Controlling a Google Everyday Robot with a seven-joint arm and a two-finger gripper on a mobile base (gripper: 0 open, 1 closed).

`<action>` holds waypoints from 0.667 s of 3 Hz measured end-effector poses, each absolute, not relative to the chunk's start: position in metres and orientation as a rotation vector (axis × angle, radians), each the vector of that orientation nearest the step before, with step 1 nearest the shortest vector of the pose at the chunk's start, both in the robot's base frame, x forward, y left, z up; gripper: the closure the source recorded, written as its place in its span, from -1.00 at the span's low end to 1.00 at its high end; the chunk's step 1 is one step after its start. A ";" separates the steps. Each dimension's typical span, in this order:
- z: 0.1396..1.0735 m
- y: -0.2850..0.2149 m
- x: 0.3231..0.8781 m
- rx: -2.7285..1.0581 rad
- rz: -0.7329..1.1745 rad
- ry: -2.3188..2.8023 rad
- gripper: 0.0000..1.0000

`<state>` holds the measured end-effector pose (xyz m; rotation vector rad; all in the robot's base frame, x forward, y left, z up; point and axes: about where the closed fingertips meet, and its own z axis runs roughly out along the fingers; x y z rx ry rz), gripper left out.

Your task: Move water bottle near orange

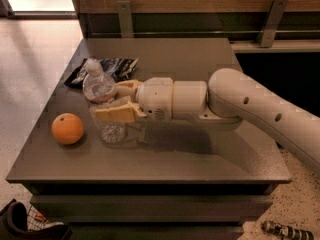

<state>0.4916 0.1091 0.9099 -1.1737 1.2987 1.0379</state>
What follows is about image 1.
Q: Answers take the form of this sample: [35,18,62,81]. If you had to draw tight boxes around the grey drawer cabinet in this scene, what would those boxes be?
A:
[5,37,293,240]

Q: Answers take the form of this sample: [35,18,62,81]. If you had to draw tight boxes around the blue white chip bag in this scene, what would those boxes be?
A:
[64,58,139,89]

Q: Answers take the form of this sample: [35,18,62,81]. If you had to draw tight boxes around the right metal wall bracket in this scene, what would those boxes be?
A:
[257,0,288,48]

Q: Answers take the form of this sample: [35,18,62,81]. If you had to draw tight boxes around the clear plastic water bottle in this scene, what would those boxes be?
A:
[83,59,126,144]

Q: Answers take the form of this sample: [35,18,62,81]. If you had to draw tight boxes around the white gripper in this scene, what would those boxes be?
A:
[90,77,174,123]

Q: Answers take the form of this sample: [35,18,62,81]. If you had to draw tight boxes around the left metal wall bracket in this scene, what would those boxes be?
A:
[117,0,134,38]

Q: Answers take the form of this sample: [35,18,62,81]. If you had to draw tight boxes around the orange fruit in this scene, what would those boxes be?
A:
[51,113,84,145]

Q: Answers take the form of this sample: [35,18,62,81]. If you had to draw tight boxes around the horizontal metal rail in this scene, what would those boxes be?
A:
[90,29,320,38]

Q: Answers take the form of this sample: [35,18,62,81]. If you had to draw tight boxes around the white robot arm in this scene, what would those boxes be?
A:
[94,68,320,172]

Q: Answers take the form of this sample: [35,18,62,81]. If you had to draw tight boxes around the black white cylindrical object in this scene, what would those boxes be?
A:
[262,221,316,240]

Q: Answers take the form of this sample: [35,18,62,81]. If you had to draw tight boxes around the black basket with items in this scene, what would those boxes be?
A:
[0,199,72,240]

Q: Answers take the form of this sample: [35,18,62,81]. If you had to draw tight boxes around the metal wall bracket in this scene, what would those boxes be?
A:
[257,0,288,48]
[117,0,134,38]

